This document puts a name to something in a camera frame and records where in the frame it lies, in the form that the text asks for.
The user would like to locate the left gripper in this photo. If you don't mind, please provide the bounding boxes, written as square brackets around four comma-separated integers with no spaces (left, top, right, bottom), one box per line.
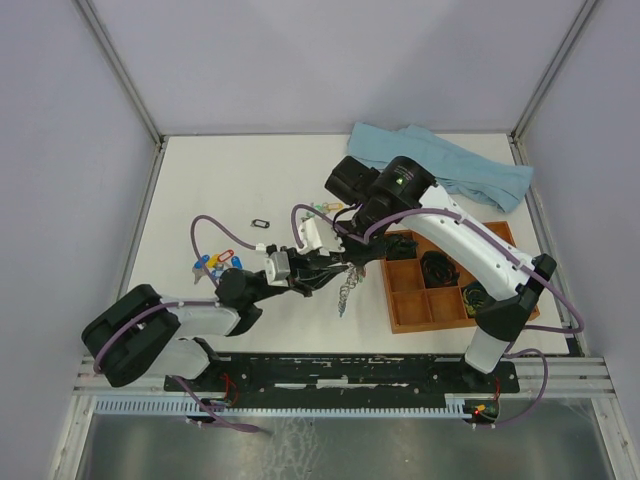
[249,246,349,304]

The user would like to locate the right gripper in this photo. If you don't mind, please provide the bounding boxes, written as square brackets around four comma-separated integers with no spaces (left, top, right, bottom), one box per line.
[325,207,392,268]

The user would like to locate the large keyring holder blue handle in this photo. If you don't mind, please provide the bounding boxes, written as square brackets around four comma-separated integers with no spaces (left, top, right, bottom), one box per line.
[337,266,366,317]

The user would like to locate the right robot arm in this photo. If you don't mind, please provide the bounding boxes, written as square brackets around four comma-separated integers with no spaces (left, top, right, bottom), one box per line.
[325,156,557,391]

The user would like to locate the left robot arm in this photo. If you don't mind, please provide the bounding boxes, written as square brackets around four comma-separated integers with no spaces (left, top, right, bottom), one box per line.
[81,246,346,390]

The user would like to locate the rolled dark tie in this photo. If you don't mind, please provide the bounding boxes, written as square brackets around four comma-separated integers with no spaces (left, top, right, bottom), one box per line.
[386,234,417,261]

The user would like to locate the green yellow tag key bunch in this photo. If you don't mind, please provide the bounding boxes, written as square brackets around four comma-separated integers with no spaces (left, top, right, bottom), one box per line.
[304,202,344,219]

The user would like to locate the wooden compartment tray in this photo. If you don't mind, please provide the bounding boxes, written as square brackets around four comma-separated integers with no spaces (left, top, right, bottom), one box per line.
[379,221,541,336]

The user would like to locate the black tag key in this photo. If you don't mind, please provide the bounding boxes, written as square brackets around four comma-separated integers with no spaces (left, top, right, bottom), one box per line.
[250,218,270,229]

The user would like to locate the rolled orange-dotted tie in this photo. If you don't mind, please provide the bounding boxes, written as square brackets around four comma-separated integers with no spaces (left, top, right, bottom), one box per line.
[420,250,460,288]

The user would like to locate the coloured tag key bunch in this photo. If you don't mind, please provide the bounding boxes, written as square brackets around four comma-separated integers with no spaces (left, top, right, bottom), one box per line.
[192,249,243,285]

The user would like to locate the rolled blue-yellow tie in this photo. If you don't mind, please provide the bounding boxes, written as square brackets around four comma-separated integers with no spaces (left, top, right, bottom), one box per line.
[461,281,495,318]

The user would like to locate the light blue cloth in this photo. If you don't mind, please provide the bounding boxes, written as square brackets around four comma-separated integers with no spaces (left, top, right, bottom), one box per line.
[347,123,533,213]

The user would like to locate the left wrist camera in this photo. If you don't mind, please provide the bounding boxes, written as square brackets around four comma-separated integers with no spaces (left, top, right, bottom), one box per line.
[256,243,292,287]

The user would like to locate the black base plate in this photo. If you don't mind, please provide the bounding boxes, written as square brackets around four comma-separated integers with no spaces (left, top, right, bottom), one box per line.
[186,353,520,399]

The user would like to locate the grey cable duct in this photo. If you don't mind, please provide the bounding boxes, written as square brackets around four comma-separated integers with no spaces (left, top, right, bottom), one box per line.
[93,394,472,420]

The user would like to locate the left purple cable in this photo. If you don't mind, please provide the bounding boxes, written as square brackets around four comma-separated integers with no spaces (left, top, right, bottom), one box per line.
[93,214,274,434]

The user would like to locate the purple cable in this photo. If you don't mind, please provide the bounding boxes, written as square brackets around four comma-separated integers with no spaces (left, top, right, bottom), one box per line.
[291,202,586,429]
[93,214,274,434]

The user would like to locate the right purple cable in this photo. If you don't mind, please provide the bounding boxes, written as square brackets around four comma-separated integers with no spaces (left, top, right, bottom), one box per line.
[291,202,586,429]

